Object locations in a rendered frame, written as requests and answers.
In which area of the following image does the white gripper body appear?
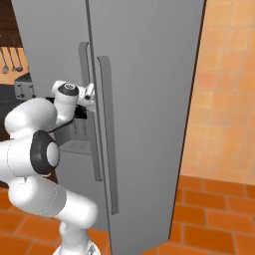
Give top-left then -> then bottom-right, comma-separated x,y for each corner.
85,83 -> 99,113

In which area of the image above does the plain grey fridge door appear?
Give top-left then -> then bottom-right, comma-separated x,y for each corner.
85,0 -> 207,255

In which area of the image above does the grey fridge door with dispenser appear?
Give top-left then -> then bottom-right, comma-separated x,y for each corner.
11,0 -> 111,232

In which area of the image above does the silver toaster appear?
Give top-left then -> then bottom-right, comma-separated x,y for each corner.
13,72 -> 37,101

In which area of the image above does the hanging metal ladle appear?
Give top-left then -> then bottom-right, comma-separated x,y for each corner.
14,46 -> 25,74

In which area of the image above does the hanging metal spoon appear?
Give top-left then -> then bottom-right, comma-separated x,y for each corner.
8,46 -> 17,73

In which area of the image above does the hanging metal slotted spatula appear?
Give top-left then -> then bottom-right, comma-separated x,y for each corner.
0,46 -> 10,75

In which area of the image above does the long grey fridge door handle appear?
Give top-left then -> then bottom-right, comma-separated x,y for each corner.
96,55 -> 120,215

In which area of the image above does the short grey fridge door handle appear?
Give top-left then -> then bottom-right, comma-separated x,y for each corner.
78,41 -> 104,182

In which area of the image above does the dark brown wall cupboard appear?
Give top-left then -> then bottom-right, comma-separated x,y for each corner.
0,0 -> 24,48

